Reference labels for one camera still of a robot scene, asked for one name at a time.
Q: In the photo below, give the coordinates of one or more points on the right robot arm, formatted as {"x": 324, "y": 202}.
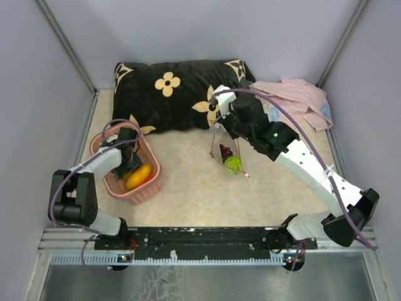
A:
{"x": 349, "y": 207}

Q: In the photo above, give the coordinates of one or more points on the clear zip top bag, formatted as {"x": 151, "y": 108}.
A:
{"x": 221, "y": 136}

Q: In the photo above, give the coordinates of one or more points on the purple grape bunch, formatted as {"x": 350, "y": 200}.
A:
{"x": 226, "y": 152}

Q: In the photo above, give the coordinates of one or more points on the aluminium frame post right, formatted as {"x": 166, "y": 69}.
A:
{"x": 355, "y": 19}

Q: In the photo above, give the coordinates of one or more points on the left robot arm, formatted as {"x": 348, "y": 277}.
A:
{"x": 73, "y": 200}

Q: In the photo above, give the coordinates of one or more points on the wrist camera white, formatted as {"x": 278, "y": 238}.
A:
{"x": 111, "y": 138}
{"x": 223, "y": 97}

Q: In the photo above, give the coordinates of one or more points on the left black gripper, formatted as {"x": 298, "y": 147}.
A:
{"x": 135, "y": 162}

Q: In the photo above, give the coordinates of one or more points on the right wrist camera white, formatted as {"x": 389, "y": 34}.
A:
{"x": 223, "y": 97}

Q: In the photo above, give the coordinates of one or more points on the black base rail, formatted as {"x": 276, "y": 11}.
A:
{"x": 215, "y": 243}

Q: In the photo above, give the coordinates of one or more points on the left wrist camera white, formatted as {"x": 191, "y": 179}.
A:
{"x": 111, "y": 138}

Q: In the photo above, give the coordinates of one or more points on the pink plastic basket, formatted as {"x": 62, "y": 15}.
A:
{"x": 143, "y": 184}

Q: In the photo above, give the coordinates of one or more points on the aluminium frame post left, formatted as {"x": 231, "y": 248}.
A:
{"x": 65, "y": 44}

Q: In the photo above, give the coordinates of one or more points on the pink printed cloth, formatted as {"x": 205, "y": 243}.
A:
{"x": 301, "y": 100}

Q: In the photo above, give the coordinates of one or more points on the green custard apple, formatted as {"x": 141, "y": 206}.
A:
{"x": 233, "y": 164}

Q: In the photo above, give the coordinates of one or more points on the aluminium frame post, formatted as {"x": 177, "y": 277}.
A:
{"x": 65, "y": 44}
{"x": 355, "y": 19}

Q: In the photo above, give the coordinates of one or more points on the orange mango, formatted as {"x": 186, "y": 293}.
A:
{"x": 138, "y": 176}

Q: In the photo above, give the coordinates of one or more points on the black floral pillow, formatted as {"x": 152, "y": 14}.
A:
{"x": 174, "y": 95}

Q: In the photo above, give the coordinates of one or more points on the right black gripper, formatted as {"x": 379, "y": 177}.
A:
{"x": 224, "y": 121}

